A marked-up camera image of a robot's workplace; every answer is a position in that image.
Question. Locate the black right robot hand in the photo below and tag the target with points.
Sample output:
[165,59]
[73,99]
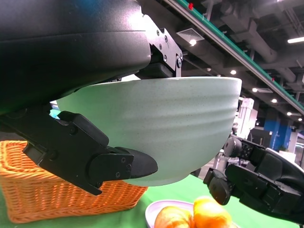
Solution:
[268,185]

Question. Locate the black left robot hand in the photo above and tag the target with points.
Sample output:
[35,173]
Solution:
[59,47]

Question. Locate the orange striped bread bun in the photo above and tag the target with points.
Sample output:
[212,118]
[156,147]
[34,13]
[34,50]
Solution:
[211,213]
[173,218]

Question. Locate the grey-green bowl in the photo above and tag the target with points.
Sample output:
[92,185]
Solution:
[166,118]

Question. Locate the lavender plate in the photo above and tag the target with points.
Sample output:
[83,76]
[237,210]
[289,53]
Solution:
[152,211]

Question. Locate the orange wicker basket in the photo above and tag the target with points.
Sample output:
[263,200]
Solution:
[47,199]

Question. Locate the green tablecloth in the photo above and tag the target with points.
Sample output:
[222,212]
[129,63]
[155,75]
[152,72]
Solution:
[171,193]

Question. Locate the white ceiling vent grille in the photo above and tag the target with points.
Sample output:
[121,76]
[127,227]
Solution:
[190,34]

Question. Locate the green overhead rail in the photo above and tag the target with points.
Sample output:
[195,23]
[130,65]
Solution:
[237,50]

